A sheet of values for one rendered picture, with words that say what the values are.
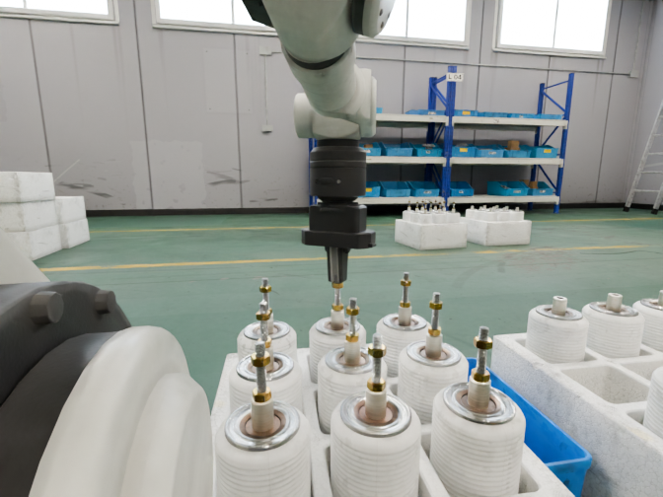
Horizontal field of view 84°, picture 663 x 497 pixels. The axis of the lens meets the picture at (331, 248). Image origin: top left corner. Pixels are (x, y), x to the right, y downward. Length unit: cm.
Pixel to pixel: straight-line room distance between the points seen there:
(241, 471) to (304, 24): 39
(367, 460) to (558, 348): 47
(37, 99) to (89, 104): 58
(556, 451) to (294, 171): 506
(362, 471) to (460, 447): 11
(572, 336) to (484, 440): 39
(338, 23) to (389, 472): 40
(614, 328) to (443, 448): 48
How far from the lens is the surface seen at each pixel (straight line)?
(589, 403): 68
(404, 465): 42
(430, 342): 54
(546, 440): 74
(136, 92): 578
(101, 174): 584
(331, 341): 59
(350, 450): 41
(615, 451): 68
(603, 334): 86
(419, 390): 54
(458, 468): 47
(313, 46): 36
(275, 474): 40
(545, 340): 78
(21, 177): 291
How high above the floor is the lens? 50
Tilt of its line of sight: 11 degrees down
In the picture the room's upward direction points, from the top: straight up
